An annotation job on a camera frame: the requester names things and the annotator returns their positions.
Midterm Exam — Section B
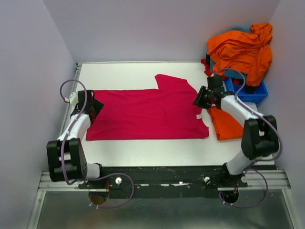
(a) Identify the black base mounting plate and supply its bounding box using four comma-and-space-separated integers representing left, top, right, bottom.
67, 163, 247, 199

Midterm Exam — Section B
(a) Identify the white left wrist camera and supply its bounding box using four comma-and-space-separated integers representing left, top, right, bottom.
63, 92, 78, 105

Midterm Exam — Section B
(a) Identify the crumpled orange t-shirt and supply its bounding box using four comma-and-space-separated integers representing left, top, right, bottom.
207, 23, 273, 87

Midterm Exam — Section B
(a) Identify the folded orange t-shirt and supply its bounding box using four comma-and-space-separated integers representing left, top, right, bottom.
207, 107, 244, 141

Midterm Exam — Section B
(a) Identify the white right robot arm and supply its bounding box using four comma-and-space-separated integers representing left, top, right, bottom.
193, 75, 280, 187

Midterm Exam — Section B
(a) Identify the blue plastic bin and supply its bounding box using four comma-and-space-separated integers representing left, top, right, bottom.
224, 77, 268, 104

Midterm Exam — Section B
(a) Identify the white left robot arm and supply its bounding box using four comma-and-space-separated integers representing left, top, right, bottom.
46, 90, 106, 188

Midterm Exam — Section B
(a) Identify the aluminium extrusion rail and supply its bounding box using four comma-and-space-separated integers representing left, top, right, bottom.
37, 171, 83, 191

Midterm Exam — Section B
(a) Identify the magenta t-shirt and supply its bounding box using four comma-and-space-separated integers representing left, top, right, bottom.
86, 74, 209, 141

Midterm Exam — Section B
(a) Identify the red t-shirt in pile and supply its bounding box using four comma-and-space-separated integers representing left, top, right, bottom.
201, 59, 212, 77

